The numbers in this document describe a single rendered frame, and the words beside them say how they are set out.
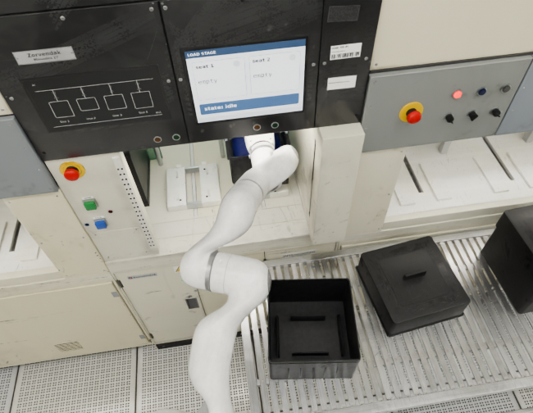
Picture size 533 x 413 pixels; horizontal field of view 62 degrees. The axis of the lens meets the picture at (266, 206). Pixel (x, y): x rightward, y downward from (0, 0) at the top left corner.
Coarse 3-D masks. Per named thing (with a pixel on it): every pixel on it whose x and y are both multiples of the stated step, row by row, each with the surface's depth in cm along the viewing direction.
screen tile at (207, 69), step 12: (216, 60) 103; (228, 60) 103; (204, 72) 105; (216, 72) 105; (228, 72) 106; (240, 72) 106; (216, 84) 108; (228, 84) 109; (240, 84) 109; (204, 96) 110; (216, 96) 111; (228, 96) 111
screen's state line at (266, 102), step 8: (272, 96) 113; (280, 96) 114; (288, 96) 114; (296, 96) 115; (208, 104) 112; (216, 104) 113; (224, 104) 113; (232, 104) 114; (240, 104) 114; (248, 104) 114; (256, 104) 115; (264, 104) 115; (272, 104) 115; (280, 104) 116; (288, 104) 116; (208, 112) 114; (216, 112) 115
